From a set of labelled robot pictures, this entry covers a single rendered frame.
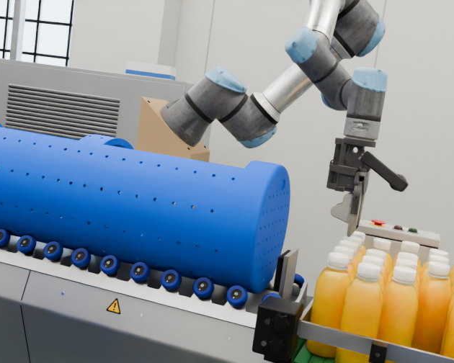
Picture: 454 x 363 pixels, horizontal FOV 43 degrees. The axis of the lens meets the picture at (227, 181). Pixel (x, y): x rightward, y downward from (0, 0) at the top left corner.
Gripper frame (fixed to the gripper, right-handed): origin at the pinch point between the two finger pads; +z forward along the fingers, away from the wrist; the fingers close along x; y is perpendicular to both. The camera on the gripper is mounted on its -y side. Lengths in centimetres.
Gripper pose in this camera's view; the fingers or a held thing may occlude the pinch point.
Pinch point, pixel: (354, 230)
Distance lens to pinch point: 132.6
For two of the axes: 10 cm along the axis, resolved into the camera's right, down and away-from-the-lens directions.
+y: -9.3, -1.7, 3.2
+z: -1.4, 9.8, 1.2
